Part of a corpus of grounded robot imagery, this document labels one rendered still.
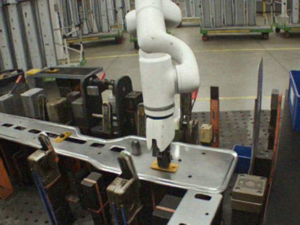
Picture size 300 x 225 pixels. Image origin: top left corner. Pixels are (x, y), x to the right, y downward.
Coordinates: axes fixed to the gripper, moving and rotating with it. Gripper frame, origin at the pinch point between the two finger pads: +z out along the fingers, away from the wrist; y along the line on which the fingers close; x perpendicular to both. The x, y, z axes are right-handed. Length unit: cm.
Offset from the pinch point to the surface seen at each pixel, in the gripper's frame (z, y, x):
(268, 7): 69, -1256, -72
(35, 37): 12, -287, -376
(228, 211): 33.2, -17.4, 17.4
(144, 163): 3.2, 0.1, -6.8
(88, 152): 3.2, 0.9, -28.7
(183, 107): -8.3, -19.7, -0.8
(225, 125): 33, -88, -2
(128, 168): -4.0, 12.7, -4.4
